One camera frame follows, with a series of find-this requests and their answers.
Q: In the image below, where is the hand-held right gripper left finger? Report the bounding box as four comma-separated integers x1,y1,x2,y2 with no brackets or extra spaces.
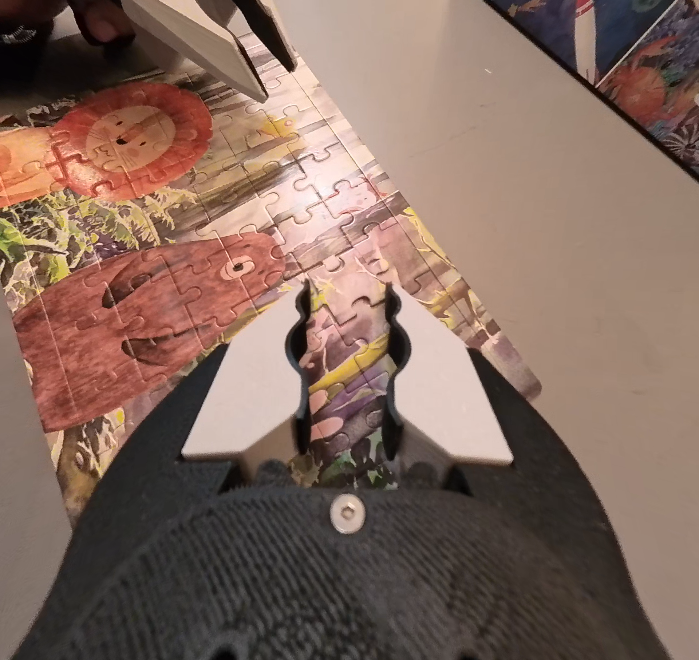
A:
181,279,313,478

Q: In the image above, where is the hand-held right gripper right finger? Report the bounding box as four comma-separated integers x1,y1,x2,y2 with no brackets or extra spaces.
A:
382,283,514,478

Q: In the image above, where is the illustrated puzzle box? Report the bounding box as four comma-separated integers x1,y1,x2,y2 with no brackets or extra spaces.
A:
458,0,699,180

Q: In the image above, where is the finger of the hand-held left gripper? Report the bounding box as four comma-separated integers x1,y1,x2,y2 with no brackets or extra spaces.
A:
205,0,298,71
87,0,269,104

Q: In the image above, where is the forest animal jigsaw puzzle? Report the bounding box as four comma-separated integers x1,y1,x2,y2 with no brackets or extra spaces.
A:
0,43,542,532

